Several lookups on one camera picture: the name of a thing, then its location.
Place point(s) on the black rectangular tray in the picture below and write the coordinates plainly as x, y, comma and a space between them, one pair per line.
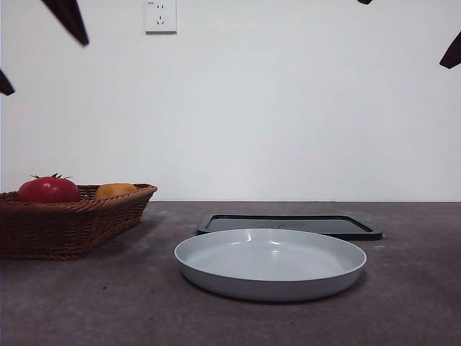
345, 225

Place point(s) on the grey round plate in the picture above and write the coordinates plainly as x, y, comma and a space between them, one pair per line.
270, 281

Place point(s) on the brown wicker basket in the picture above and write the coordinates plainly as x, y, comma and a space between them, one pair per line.
72, 227

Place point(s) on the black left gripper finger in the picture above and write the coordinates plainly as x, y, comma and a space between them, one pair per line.
4, 83
70, 19

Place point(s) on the white wall socket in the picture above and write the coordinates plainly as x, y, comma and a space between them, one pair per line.
161, 18

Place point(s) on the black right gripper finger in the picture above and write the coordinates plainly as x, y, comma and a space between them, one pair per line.
453, 56
364, 1

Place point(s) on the orange fruit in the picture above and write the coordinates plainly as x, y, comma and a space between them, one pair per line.
115, 190

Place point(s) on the red tomato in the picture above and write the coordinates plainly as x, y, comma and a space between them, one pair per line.
48, 191

